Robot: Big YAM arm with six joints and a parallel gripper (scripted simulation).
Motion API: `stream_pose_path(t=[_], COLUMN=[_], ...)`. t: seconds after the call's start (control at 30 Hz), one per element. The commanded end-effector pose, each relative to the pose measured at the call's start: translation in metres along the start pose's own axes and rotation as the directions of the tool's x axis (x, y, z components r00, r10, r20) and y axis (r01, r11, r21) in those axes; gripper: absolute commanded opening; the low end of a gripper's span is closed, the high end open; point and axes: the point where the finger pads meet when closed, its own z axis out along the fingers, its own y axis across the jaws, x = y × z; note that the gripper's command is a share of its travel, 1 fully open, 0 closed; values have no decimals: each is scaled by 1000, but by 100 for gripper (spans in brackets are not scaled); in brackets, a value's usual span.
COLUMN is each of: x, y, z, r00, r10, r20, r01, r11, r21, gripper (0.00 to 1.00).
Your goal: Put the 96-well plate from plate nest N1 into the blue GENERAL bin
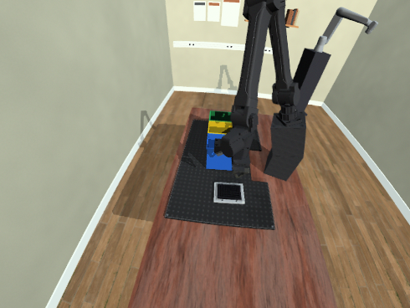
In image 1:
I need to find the yellow open bin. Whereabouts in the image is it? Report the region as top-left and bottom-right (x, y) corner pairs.
(208, 121), (233, 135)

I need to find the green bin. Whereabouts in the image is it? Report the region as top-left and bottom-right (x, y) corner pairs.
(209, 110), (231, 122)

